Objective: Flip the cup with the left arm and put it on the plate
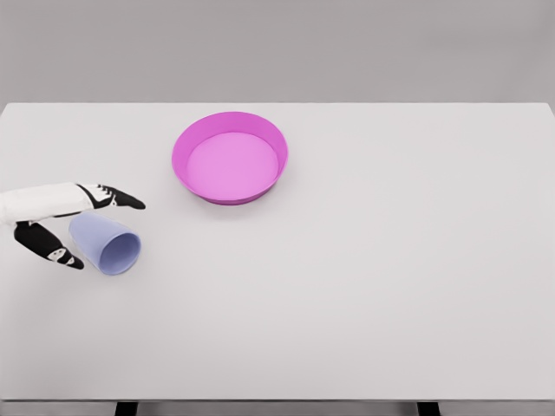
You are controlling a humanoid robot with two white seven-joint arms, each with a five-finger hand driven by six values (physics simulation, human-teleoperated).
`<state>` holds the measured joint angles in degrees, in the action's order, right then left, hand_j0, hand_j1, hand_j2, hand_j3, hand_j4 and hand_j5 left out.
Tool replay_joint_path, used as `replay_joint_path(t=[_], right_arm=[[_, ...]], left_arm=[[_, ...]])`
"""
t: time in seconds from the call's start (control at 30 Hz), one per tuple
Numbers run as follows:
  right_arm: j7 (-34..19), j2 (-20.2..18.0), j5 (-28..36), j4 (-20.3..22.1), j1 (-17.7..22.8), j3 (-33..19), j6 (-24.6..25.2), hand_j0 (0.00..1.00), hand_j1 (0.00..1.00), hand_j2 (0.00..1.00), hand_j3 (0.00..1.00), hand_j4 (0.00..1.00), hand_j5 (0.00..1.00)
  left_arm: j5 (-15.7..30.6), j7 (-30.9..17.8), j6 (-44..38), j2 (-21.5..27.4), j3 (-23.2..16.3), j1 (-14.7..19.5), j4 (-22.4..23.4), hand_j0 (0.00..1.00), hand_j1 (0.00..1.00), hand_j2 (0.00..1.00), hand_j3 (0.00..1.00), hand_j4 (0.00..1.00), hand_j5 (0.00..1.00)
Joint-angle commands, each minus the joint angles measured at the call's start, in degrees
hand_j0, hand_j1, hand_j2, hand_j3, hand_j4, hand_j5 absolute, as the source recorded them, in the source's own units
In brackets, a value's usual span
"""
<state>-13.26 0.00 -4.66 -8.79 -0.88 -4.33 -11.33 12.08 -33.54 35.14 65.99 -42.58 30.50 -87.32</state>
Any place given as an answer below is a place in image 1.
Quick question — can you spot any lavender plastic cup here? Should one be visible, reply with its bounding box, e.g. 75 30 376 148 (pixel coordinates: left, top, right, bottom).
68 211 142 276

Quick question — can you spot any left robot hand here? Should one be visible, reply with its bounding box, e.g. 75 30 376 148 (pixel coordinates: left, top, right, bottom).
0 182 147 271

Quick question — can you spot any pink round plate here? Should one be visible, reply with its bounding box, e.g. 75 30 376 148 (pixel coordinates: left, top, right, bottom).
171 111 290 206

